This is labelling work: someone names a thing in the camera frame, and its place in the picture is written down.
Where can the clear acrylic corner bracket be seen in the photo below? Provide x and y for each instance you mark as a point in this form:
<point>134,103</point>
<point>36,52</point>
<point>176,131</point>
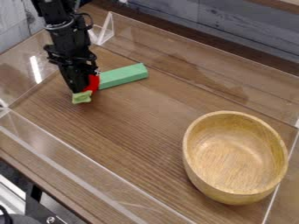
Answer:
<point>101,33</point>

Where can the wooden bowl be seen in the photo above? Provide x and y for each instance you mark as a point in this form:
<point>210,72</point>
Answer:
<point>233,156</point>

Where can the green rectangular block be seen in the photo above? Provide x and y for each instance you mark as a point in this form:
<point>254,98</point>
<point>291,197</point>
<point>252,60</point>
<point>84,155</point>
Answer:
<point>121,75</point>

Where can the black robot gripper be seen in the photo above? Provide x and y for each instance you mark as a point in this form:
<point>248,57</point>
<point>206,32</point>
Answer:
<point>69,54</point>

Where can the red plush strawberry toy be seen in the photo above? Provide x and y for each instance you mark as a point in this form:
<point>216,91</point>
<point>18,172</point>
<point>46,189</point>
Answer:
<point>82,96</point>

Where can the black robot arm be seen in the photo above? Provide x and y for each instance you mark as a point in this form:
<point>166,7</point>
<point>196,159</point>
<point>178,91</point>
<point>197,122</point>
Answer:
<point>58,14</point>

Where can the clear acrylic barrier wall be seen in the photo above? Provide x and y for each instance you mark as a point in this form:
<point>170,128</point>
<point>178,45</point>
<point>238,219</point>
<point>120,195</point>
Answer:
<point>106,157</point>

